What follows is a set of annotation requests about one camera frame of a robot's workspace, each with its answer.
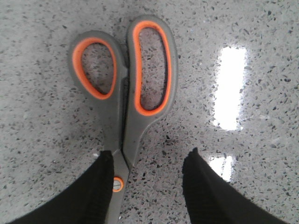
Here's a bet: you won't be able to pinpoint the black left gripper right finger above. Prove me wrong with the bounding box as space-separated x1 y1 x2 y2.
182 147 283 224

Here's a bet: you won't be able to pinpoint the grey orange handled scissors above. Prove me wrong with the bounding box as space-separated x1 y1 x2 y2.
68 15 178 224

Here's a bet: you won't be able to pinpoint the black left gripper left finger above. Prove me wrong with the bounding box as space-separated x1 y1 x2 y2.
12 151 114 224

